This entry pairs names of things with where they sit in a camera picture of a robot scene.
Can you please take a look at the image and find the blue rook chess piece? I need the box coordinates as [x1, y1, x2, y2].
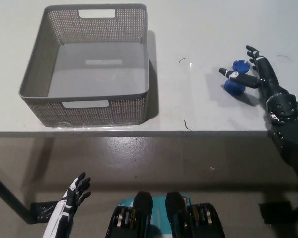
[223, 59, 250, 96]

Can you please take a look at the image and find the grey perforated plastic basket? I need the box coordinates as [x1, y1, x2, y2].
[18, 3, 149, 128]

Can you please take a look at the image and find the black floor tape patch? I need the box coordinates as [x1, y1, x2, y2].
[29, 202, 63, 224]
[258, 202, 293, 224]

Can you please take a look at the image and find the grey tape patch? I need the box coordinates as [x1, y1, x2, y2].
[205, 72, 251, 100]

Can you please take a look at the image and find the black metal table leg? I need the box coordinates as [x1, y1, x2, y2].
[0, 163, 37, 224]

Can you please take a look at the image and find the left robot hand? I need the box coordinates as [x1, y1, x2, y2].
[42, 172, 92, 238]

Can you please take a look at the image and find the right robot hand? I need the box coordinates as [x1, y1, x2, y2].
[218, 45, 290, 100]

